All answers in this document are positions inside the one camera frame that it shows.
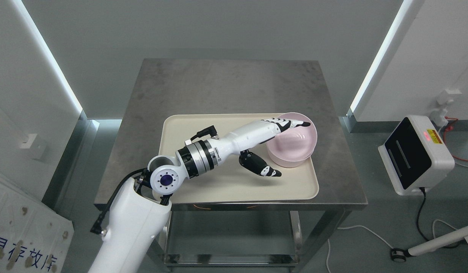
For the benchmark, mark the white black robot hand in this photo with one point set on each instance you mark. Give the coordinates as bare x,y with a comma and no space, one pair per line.
239,141

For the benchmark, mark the pink bowl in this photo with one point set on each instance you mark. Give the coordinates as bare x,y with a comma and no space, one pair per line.
289,158
298,137

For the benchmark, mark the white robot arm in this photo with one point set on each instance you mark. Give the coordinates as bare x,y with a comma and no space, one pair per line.
140,205

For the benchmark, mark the beige plastic tray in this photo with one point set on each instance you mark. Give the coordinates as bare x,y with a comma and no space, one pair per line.
231,182

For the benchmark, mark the stainless steel table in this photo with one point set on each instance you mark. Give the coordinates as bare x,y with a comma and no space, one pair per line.
165,87

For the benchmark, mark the white black box device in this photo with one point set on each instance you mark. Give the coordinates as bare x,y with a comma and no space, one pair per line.
415,156

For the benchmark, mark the right LED light strip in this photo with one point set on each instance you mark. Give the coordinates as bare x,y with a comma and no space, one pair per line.
390,44

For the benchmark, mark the led light strip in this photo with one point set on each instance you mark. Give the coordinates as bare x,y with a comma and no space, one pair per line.
390,44
46,54

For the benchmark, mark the left LED light strip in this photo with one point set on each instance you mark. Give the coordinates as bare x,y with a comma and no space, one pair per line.
46,54

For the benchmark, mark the white signboard with blue text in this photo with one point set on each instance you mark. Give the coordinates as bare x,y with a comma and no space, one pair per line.
33,238

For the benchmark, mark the white stand leg with caster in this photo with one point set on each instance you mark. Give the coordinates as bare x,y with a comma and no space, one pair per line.
400,255

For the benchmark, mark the white wall socket plug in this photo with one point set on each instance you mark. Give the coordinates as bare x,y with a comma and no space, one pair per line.
444,101

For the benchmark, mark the white wall switch box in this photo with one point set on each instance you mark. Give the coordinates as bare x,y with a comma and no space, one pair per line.
34,148

